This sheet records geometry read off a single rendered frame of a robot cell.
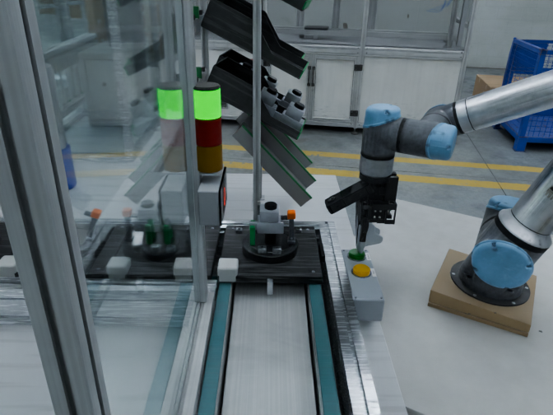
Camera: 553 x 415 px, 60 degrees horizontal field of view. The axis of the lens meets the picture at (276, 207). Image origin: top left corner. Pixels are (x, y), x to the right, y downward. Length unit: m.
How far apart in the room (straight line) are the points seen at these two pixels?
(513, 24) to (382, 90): 5.11
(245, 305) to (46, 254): 0.82
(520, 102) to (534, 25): 8.98
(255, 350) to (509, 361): 0.55
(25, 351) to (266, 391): 0.54
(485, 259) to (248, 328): 0.51
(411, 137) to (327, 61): 4.16
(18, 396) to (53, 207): 0.81
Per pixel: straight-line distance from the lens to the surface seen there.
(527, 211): 1.06
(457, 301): 1.25
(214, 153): 0.89
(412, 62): 5.20
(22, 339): 1.23
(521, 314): 1.27
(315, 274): 1.13
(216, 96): 0.86
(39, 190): 0.31
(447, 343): 1.18
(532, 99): 1.13
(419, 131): 1.05
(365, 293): 1.10
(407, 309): 1.25
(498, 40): 9.98
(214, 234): 1.28
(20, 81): 0.29
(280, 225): 1.16
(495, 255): 1.07
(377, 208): 1.13
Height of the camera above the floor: 1.60
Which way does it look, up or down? 27 degrees down
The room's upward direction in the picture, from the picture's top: 1 degrees clockwise
